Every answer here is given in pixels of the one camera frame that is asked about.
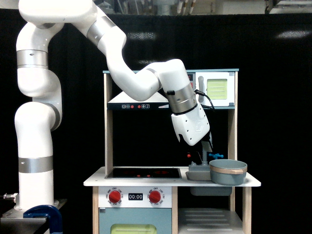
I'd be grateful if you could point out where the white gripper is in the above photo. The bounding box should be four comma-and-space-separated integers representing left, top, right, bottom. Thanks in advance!
171, 104, 213, 165

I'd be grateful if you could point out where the grey toy pot bowl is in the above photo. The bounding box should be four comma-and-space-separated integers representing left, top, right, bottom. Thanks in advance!
209, 159, 248, 186

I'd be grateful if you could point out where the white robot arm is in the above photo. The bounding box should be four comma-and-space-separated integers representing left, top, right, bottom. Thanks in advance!
15, 0, 210, 211

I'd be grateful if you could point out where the grey toy faucet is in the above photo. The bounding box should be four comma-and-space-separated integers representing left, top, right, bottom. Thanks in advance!
188, 146, 214, 172

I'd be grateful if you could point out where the grey toy sink basin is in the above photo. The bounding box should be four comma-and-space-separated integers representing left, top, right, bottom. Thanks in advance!
186, 171, 232, 196

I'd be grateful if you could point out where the toy microwave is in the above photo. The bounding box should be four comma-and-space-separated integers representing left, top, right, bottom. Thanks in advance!
187, 70, 237, 109

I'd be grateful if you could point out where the right red oven knob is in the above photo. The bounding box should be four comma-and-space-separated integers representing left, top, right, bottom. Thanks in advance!
148, 191, 161, 204

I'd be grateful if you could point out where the red oven knob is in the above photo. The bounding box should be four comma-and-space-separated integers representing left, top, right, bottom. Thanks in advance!
108, 191, 121, 204
148, 191, 161, 204

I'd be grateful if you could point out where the oven timer display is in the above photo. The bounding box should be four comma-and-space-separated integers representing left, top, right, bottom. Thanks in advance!
128, 193, 143, 201

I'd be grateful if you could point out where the black toy stovetop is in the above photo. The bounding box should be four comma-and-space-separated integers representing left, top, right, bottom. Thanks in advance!
106, 168, 181, 179

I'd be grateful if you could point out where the toy range hood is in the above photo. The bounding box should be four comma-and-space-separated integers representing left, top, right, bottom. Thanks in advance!
107, 92, 169, 111

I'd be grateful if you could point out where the left red oven knob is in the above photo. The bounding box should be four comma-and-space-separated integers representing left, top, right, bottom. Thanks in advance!
108, 191, 121, 204

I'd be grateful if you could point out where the teal toy oven door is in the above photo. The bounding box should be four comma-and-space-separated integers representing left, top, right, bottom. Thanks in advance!
99, 208, 172, 234

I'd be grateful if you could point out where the blue C-clamp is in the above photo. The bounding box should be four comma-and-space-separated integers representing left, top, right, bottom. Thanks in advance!
23, 205, 63, 234

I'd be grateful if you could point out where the blue faucet tap handle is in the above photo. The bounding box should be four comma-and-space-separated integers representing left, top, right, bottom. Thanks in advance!
208, 153, 224, 160

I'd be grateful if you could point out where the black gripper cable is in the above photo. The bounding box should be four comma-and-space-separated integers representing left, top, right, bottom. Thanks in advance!
194, 89, 215, 112

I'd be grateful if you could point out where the wooden toy kitchen frame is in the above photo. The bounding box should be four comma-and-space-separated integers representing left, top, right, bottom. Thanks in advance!
84, 71, 261, 234

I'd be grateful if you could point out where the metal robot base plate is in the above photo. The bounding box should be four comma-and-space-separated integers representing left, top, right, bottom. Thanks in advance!
0, 199, 67, 234

